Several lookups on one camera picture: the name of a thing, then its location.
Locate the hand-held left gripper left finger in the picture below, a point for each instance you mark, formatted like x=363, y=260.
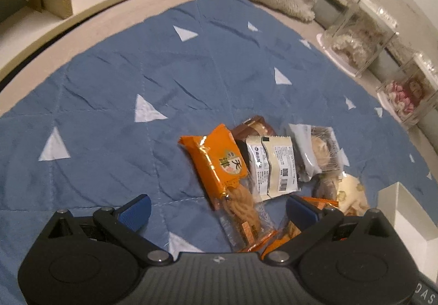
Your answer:
x=135, y=214

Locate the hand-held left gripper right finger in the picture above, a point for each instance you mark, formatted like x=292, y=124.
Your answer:
x=303, y=212

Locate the orange twisted dough snack packet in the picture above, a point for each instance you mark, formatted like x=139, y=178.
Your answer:
x=212, y=161
x=279, y=243

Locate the cream printed snack packet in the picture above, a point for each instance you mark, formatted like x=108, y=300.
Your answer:
x=349, y=192

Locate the white label snack packet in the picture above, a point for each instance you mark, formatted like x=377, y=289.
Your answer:
x=273, y=168

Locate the white cardboard box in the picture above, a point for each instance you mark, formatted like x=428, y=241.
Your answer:
x=410, y=233

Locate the clear round pastry packet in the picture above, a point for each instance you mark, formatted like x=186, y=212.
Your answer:
x=321, y=151

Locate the blue quilt with white triangles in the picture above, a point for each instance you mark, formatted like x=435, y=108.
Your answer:
x=102, y=68

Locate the clear display box pink flowers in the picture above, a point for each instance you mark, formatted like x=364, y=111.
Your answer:
x=403, y=92

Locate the clear display box white flowers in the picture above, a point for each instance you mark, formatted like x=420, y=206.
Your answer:
x=352, y=41

